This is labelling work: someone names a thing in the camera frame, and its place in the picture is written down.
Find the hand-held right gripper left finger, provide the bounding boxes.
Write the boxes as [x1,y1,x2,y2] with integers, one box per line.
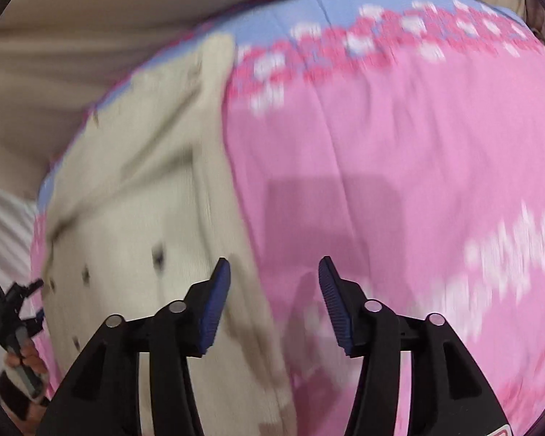
[36,258,231,436]

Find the cream knitted sweater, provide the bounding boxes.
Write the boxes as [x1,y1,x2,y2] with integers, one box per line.
[41,34,300,436]

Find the person's left hand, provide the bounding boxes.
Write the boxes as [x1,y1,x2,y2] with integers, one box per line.
[4,338,50,384]

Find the beige cloth backdrop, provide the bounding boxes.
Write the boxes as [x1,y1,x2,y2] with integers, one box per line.
[0,0,545,201]

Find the pink floral bedsheet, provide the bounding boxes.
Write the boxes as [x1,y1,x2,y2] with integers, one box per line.
[29,0,545,436]

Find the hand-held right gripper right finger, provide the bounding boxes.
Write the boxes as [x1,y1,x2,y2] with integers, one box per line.
[318,255,512,436]

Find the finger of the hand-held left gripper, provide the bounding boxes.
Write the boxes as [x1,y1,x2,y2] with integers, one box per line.
[20,309,45,338]
[0,277,44,316]

